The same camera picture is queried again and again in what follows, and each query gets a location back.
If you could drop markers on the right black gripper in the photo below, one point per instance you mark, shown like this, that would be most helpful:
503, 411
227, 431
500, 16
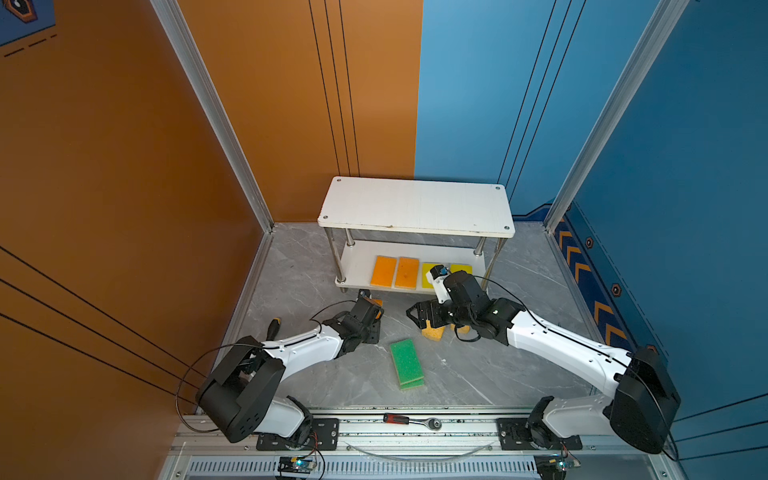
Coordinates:
432, 308

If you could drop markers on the green sponge bottom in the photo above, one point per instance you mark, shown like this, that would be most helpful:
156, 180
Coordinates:
412, 384

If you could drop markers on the orange sponge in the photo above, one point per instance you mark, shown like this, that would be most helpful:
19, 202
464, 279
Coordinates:
407, 274
383, 272

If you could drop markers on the black yellow screwdriver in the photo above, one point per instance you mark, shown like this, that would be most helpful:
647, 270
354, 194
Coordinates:
273, 329

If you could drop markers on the green sponge top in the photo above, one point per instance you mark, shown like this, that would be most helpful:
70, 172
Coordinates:
406, 362

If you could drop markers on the left green circuit board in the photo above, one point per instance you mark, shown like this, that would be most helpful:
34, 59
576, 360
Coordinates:
296, 467

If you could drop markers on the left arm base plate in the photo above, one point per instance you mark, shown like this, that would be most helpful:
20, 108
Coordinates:
323, 434

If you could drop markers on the red handled ratchet wrench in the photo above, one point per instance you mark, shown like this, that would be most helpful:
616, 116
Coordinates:
432, 423

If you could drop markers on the green sponge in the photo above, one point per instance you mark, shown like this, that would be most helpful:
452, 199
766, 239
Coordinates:
412, 384
406, 362

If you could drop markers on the right green circuit board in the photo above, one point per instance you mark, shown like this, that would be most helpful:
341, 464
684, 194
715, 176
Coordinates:
555, 468

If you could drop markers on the white two-tier shelf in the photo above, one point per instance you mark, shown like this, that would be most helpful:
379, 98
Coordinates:
432, 221

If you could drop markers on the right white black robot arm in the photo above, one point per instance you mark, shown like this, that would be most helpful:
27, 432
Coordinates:
636, 399

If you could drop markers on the green circuit board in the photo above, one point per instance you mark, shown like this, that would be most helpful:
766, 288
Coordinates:
296, 467
555, 468

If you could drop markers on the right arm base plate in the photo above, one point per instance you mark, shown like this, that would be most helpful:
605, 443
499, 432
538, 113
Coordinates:
515, 434

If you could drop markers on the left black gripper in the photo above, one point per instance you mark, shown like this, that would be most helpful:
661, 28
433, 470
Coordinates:
375, 332

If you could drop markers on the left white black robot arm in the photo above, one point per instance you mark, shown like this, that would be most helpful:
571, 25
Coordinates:
240, 395

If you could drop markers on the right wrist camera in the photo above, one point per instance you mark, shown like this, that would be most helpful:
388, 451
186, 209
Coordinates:
438, 284

